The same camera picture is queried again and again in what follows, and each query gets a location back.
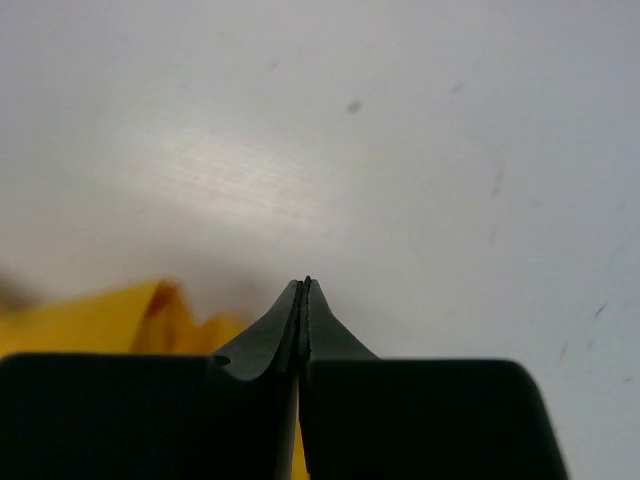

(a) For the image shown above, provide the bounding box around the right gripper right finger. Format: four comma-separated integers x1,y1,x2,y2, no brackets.
299,279,568,479

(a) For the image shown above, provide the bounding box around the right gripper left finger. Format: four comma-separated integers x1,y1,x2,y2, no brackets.
0,279,304,480

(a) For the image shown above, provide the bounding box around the cream printed baby jacket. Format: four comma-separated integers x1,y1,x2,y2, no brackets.
0,277,309,480

